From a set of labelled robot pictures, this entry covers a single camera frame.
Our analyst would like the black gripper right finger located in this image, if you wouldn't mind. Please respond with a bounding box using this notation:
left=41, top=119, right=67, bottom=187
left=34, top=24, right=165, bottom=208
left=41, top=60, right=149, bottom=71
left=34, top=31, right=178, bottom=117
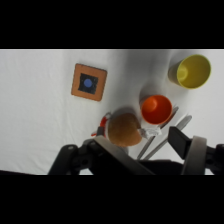
left=167, top=125, right=224, bottom=176

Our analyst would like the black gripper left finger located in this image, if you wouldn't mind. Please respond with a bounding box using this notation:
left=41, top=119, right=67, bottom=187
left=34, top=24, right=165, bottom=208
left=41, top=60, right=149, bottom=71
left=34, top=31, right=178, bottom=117
left=48, top=134, right=155, bottom=176

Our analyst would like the orange square block blue dot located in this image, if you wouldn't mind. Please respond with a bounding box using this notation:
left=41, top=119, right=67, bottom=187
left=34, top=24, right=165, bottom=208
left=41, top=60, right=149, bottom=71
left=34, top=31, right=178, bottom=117
left=70, top=63, right=108, bottom=102

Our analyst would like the brown round plush toy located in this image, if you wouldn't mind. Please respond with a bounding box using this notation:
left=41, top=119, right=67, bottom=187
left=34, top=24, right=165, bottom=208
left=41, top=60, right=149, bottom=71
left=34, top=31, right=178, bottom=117
left=107, top=112, right=144, bottom=148

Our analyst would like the red and white small object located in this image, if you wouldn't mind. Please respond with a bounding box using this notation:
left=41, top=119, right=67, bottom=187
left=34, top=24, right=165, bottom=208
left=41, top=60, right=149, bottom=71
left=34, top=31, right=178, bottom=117
left=91, top=112, right=113, bottom=138

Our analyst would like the orange plastic cup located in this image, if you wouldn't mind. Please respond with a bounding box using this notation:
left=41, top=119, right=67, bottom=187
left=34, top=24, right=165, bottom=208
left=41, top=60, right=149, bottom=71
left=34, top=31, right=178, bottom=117
left=139, top=94, right=174, bottom=126

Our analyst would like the yellow plastic cup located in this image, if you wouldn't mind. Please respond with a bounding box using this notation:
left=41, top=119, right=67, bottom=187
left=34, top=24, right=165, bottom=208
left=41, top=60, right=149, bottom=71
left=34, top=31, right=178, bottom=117
left=167, top=53, right=213, bottom=90

